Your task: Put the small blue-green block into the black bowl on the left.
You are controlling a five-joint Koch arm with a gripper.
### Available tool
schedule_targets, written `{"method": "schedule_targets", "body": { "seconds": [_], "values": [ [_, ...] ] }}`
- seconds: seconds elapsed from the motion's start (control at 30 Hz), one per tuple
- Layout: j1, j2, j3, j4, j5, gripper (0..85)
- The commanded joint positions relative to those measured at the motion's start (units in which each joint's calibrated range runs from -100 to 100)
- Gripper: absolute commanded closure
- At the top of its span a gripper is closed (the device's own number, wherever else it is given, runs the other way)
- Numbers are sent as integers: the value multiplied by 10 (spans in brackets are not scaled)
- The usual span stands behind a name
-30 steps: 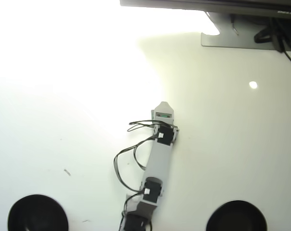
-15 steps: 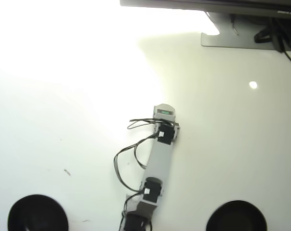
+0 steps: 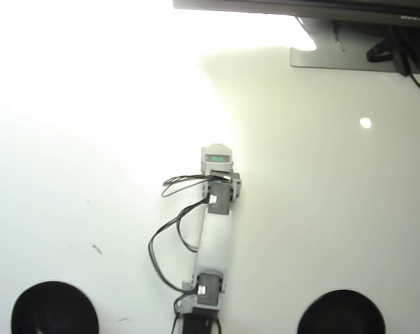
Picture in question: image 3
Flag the black wrist loop cable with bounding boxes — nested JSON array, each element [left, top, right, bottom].
[[161, 173, 232, 200]]

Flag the black round bowl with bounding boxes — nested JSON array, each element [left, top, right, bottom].
[[296, 289, 387, 334], [10, 280, 100, 334]]

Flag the thin grey cable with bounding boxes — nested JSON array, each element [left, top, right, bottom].
[[332, 20, 346, 52]]

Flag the grey gripper with motor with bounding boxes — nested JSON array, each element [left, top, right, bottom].
[[200, 143, 234, 174]]

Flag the black looped cable bundle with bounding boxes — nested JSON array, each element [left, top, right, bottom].
[[366, 37, 394, 63]]

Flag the dark computer monitor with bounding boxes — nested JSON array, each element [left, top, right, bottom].
[[172, 0, 420, 26]]

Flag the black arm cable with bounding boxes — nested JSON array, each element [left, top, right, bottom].
[[147, 197, 211, 294]]

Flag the black monitor cable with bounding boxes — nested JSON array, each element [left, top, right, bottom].
[[390, 24, 420, 100]]

